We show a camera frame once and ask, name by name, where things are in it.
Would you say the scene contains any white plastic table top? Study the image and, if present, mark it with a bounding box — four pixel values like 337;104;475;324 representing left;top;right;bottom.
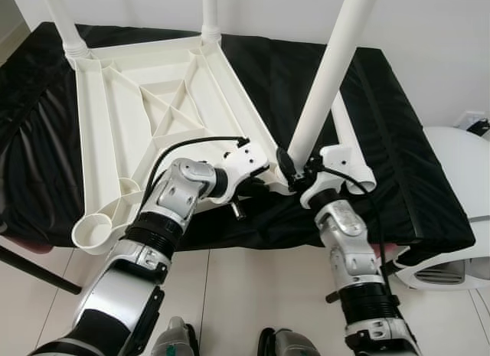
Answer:
71;36;292;256

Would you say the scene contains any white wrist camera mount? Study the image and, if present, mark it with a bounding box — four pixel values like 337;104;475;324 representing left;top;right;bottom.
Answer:
222;138;270;200
300;145;354;210

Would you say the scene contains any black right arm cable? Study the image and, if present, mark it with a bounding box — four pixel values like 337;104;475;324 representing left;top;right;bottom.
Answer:
310;166;410;334

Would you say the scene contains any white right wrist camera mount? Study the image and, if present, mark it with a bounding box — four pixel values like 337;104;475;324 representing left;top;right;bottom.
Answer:
300;145;354;210

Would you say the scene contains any white wall socket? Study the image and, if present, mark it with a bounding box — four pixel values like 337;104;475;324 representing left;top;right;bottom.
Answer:
461;113;488;132

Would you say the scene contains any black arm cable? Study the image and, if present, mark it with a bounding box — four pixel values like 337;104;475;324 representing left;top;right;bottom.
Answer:
310;166;410;334
142;136;250;219

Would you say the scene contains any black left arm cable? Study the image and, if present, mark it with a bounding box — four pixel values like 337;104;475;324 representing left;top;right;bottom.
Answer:
142;136;250;219

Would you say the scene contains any white plastic table leg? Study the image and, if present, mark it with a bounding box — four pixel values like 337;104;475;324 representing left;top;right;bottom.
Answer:
331;92;377;194
38;0;91;62
201;0;223;44
285;0;381;173

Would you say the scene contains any black power plug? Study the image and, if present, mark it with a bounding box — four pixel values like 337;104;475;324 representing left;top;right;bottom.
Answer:
467;120;490;138

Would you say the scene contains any white dome litter box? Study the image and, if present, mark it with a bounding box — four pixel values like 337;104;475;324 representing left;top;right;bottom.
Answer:
394;126;490;290

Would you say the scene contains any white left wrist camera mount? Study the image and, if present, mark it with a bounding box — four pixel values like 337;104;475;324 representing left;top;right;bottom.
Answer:
222;138;270;200

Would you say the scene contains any pink cloth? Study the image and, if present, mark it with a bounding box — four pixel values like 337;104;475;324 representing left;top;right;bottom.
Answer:
0;235;74;253
381;244;407;263

